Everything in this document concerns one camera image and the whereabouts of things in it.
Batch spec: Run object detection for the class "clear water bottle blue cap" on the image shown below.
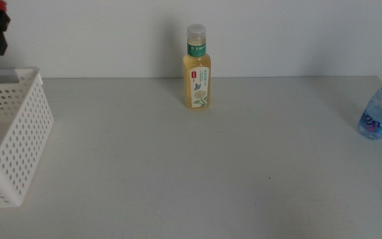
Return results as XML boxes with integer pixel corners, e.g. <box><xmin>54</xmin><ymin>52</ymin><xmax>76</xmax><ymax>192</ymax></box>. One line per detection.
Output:
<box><xmin>357</xmin><ymin>70</ymin><xmax>382</xmax><ymax>141</ymax></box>

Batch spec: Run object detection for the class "white perforated plastic basket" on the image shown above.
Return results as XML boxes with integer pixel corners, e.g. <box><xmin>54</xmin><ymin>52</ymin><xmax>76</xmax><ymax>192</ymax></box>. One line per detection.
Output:
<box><xmin>0</xmin><ymin>67</ymin><xmax>54</xmax><ymax>209</ymax></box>

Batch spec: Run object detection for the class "yellow tea bottle green label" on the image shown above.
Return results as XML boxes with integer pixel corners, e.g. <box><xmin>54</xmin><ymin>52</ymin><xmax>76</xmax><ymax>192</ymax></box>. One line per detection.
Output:
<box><xmin>182</xmin><ymin>23</ymin><xmax>212</xmax><ymax>110</ymax></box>

